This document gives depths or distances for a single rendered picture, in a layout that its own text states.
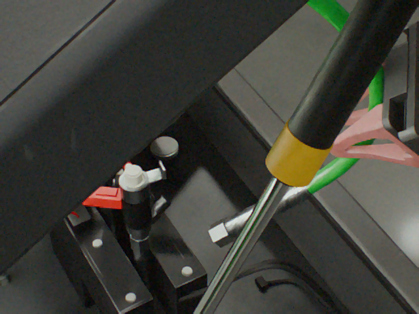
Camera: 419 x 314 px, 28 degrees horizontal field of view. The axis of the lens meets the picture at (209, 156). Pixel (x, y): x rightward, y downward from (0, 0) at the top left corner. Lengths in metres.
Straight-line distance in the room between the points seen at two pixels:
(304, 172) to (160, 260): 0.58
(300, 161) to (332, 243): 0.69
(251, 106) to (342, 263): 0.23
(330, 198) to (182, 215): 0.22
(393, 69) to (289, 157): 0.33
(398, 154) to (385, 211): 1.58
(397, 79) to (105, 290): 0.39
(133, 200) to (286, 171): 0.49
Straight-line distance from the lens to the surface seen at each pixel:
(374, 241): 0.95
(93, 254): 0.89
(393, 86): 0.62
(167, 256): 0.88
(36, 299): 1.05
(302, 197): 0.70
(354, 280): 0.99
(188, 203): 1.12
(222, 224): 0.73
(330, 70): 0.29
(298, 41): 2.70
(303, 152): 0.30
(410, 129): 0.59
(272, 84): 2.54
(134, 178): 0.78
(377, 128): 0.61
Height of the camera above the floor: 1.69
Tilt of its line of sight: 47 degrees down
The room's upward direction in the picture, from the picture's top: straight up
